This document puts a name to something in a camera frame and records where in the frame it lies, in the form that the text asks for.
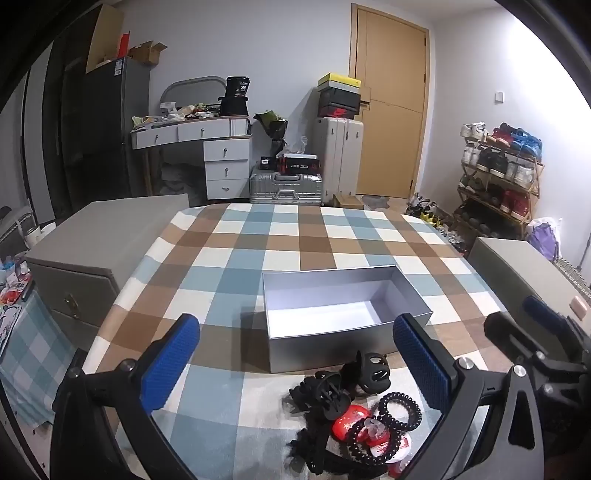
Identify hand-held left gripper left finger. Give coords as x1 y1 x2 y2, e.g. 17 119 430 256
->
50 313 201 480

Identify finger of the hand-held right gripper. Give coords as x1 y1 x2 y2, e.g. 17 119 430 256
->
483 311 556 366
523 294 579 343

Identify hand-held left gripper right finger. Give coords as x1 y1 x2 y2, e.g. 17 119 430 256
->
392 313 553 480

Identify black coil hair tie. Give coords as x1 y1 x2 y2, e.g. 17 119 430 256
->
378 391 422 430

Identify black hair claw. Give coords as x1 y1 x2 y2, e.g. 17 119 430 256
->
339 351 391 398
288 371 354 421

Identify clear small hair clip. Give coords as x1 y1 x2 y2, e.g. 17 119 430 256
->
362 418 391 446

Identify white round badge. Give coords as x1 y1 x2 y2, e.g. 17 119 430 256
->
383 431 414 478

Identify red round badge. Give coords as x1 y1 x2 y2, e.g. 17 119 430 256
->
331 404 375 444

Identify silver cardboard box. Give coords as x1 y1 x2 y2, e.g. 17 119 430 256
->
262 265 434 374

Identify black bead bracelet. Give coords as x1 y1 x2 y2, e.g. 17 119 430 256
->
346 418 407 467

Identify plain grey cabinet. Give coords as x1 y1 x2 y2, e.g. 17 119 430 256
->
466 236 591 325

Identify purple bag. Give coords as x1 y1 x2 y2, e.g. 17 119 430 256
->
526 219 560 262

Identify blue checked cloth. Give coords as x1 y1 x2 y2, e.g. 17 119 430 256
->
0 286 80 428

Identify wooden shoe rack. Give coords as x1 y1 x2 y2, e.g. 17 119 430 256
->
454 134 546 239

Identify pile of loose shoes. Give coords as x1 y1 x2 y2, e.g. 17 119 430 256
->
405 193 468 252

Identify rows of assorted shoes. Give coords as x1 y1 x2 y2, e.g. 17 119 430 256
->
459 121 544 222

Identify checked tablecloth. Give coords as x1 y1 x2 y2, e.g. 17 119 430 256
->
83 203 509 480

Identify white desk with drawers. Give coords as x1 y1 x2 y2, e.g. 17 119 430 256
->
130 115 254 200

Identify silver suitcase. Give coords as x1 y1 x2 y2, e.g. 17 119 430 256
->
250 167 324 204

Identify white suitcase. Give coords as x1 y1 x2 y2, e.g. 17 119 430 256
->
315 117 365 207

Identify wooden door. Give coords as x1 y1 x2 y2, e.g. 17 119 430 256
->
351 4 430 200

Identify flat black red box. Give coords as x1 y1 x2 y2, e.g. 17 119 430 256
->
278 154 321 175

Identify black wardrobe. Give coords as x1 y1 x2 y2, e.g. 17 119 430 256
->
28 9 134 223

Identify desk clutter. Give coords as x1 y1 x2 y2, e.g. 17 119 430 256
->
132 102 222 129

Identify black wrapped bouquet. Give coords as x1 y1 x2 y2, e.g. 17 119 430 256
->
253 110 290 158

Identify grey refrigerator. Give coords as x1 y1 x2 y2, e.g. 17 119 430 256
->
86 57 151 200

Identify black red shoe box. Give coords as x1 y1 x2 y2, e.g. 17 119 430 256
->
318 89 361 117

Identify grey arched mirror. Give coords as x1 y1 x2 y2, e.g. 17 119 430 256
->
160 76 227 112

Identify yellow shoe box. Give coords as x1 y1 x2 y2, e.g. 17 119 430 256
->
318 72 362 92

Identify open cardboard box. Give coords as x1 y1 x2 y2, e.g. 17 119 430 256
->
129 41 168 66

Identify tall flat cardboard box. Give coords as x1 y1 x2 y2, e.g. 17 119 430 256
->
86 4 125 74

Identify grey cabinet with brass handle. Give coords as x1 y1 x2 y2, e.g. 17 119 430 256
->
25 194 190 354

